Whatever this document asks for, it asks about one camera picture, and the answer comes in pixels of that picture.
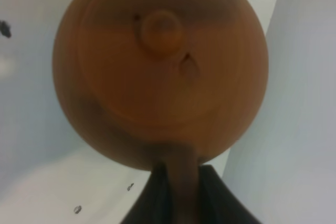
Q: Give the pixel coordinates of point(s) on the brown clay teapot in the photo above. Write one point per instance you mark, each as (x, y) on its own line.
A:
(146, 82)

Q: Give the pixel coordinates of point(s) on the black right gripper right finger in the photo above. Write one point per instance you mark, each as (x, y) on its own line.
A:
(218, 205)

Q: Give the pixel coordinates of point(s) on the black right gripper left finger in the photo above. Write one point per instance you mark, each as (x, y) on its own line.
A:
(157, 202)

